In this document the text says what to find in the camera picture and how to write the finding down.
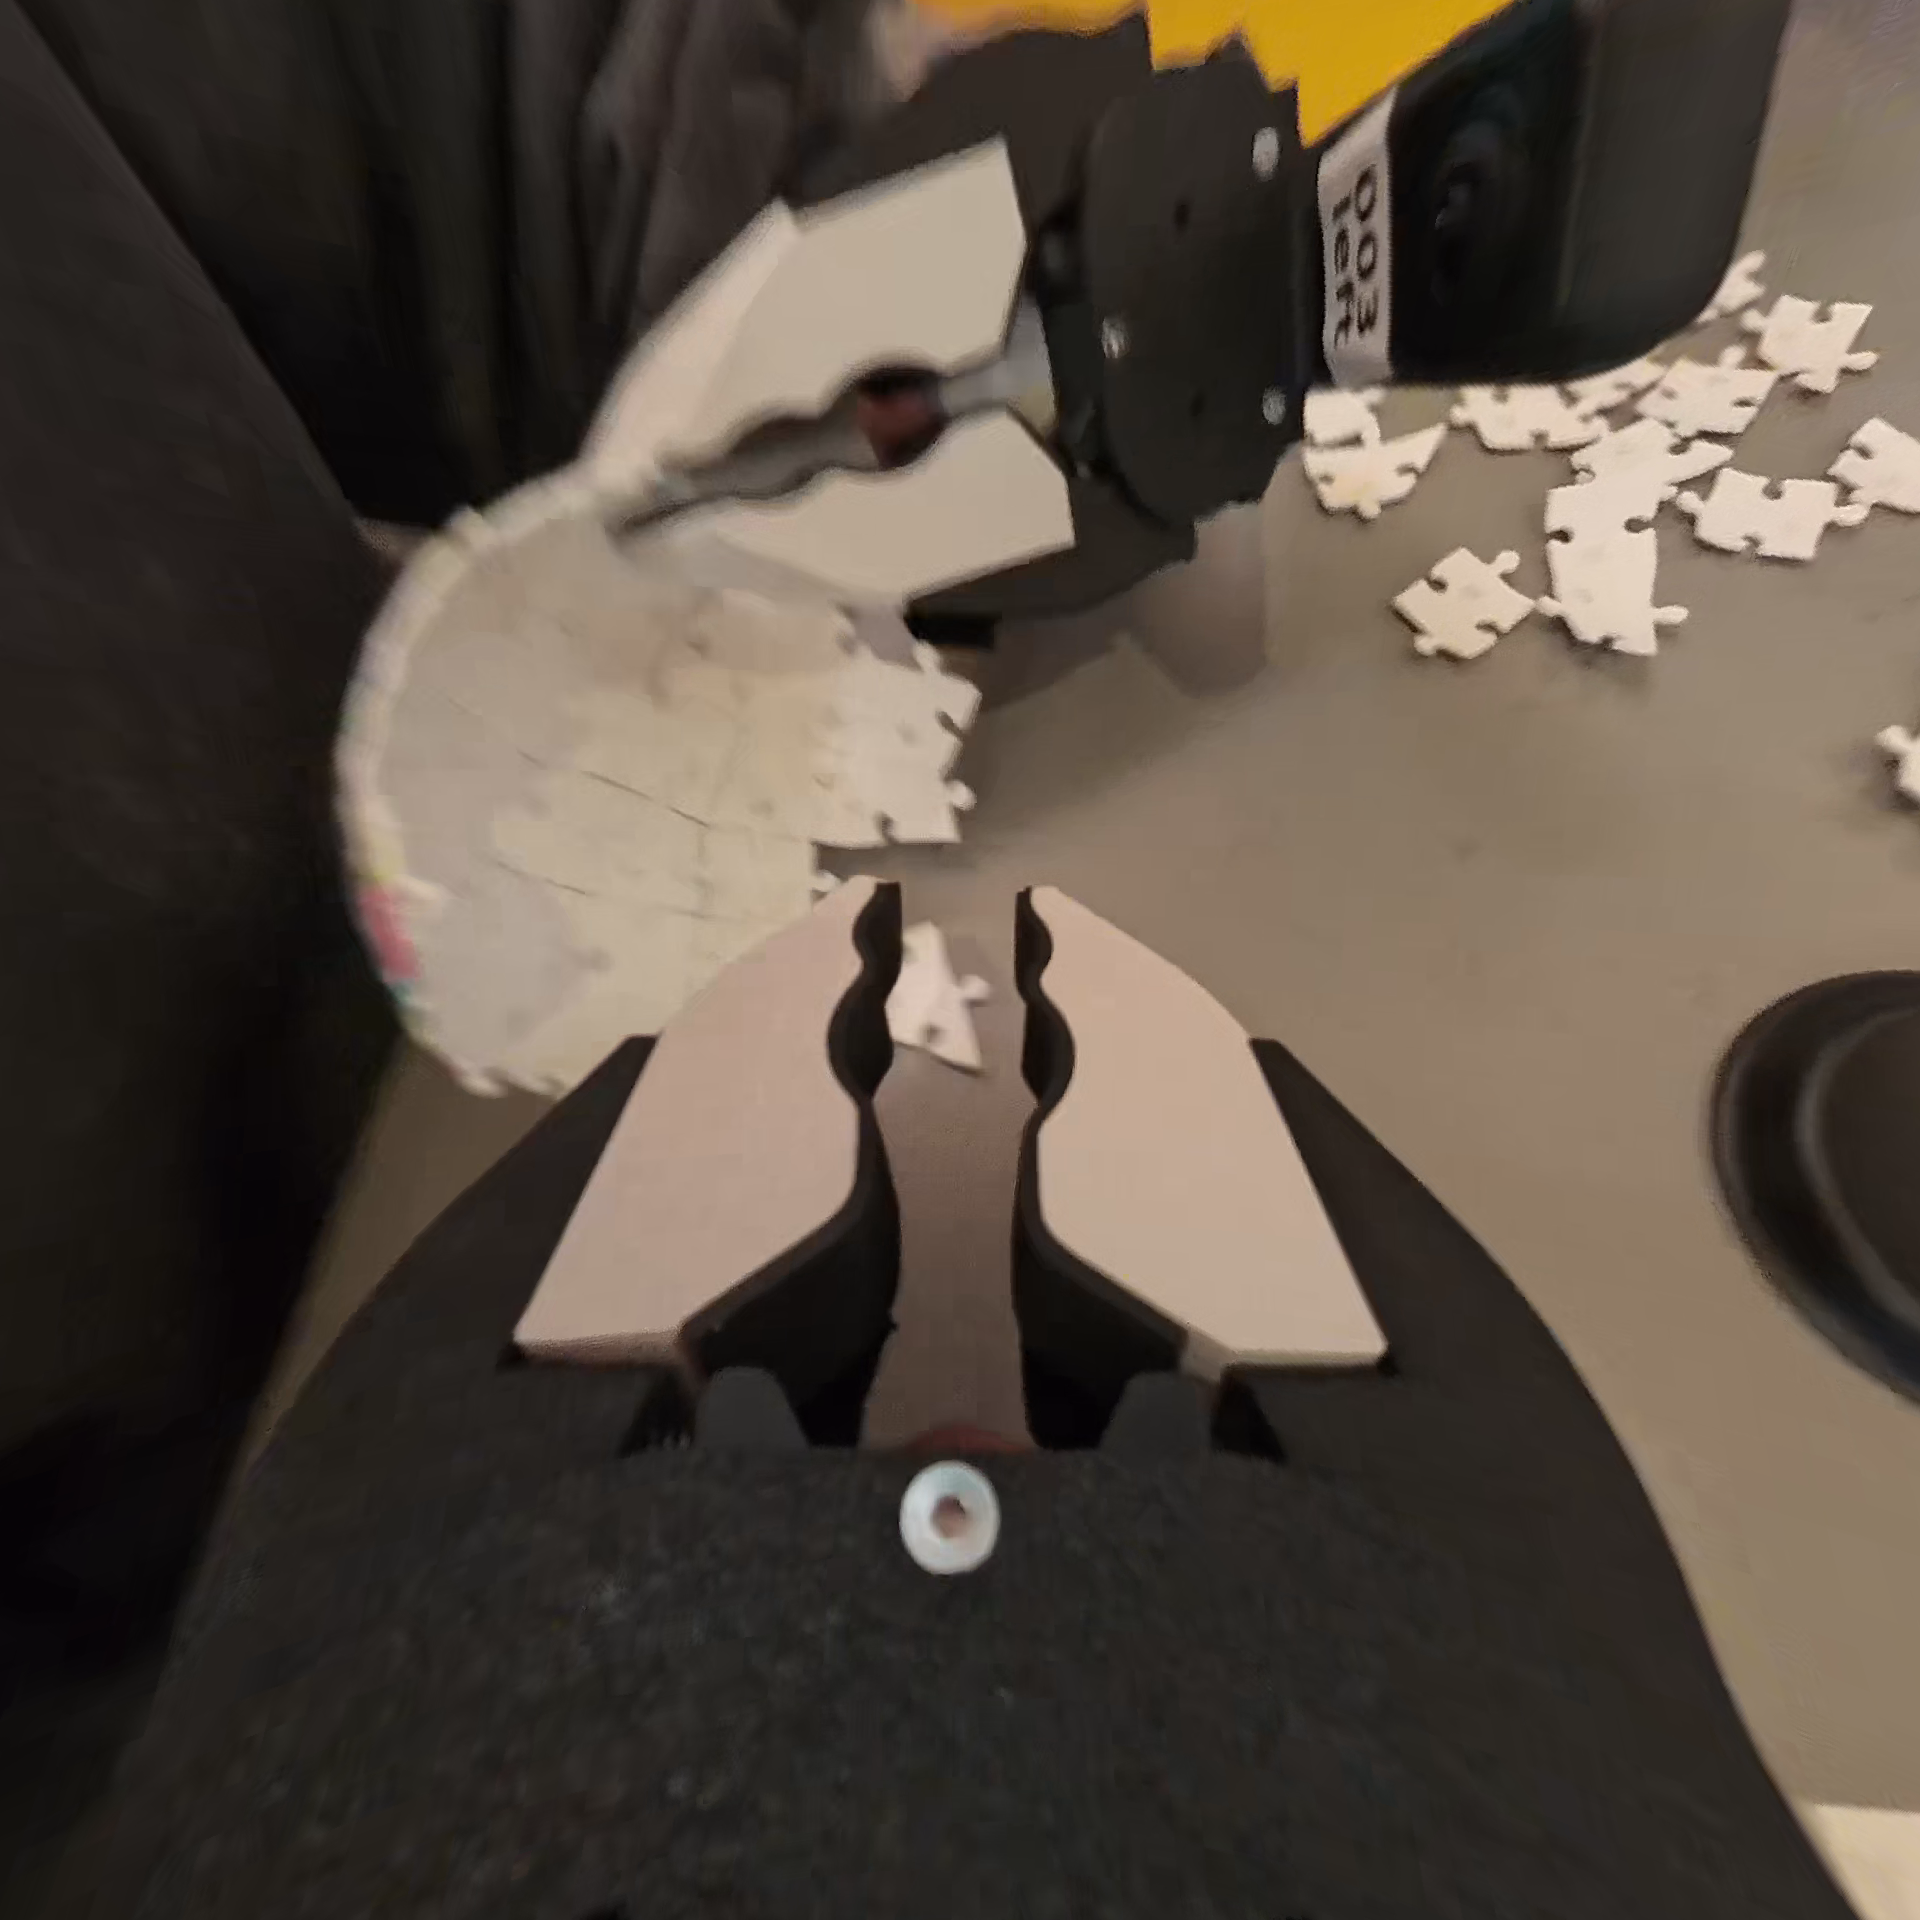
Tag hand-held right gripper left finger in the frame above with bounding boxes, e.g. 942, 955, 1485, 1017
511, 881, 905, 1449

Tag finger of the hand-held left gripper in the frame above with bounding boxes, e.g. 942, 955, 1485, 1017
620, 407, 1080, 613
582, 136, 1032, 484

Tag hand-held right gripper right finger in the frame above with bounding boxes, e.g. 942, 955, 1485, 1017
1015, 885, 1388, 1449

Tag single white puzzle piece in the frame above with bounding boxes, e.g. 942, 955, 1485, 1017
885, 921, 993, 1077

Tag yellow plastic bin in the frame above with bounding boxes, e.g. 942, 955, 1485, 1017
921, 0, 1519, 146

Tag partly built puzzle ball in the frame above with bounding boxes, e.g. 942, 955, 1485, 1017
334, 481, 985, 1097

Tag pile white puzzle pieces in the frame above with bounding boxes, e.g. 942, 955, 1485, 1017
1391, 252, 1920, 666

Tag black ball stand ring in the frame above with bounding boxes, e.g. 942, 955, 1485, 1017
1713, 972, 1920, 1409

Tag printed puzzle instruction leaflet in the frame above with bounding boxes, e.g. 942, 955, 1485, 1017
1798, 1799, 1920, 1920

